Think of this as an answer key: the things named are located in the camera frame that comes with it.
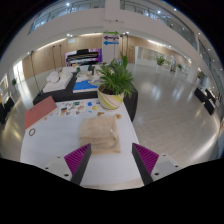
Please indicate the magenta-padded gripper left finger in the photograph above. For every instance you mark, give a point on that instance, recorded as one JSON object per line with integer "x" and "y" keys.
{"x": 77, "y": 159}

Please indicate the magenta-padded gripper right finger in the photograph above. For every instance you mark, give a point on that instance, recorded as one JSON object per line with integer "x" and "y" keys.
{"x": 146, "y": 159}

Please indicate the beige knitted towel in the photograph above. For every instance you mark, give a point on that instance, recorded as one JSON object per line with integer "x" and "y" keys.
{"x": 100, "y": 133}

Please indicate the white sheet with colourful stickers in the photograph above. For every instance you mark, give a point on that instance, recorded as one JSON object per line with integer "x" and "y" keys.
{"x": 75, "y": 107}

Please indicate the salmon pink flat board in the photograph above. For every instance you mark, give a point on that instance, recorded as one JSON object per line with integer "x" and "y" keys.
{"x": 40, "y": 111}

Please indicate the black display table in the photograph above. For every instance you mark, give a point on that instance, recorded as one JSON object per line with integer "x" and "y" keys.
{"x": 63, "y": 95}

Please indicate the potted plant in striped pot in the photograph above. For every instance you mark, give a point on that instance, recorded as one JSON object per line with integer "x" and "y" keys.
{"x": 110, "y": 100}

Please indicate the blue mat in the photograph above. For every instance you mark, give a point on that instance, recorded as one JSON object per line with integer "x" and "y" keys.
{"x": 83, "y": 86}

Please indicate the white architectural model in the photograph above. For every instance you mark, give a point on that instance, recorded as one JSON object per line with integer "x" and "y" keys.
{"x": 58, "y": 85}

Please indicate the beige architectural model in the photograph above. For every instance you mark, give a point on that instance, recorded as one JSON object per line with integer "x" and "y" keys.
{"x": 94, "y": 80}

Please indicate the black chairs group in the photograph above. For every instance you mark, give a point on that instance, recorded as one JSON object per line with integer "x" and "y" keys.
{"x": 6, "y": 110}
{"x": 205, "y": 100}

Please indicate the large background potted plant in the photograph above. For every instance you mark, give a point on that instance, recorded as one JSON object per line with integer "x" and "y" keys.
{"x": 160, "y": 61}

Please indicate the small background potted plant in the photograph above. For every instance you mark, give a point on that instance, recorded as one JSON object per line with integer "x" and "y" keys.
{"x": 14, "y": 81}

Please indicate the black piano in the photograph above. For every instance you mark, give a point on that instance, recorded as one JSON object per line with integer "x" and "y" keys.
{"x": 83, "y": 56}

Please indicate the pillar sign with coloured arrows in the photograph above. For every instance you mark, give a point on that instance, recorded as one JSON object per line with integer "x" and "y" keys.
{"x": 110, "y": 50}

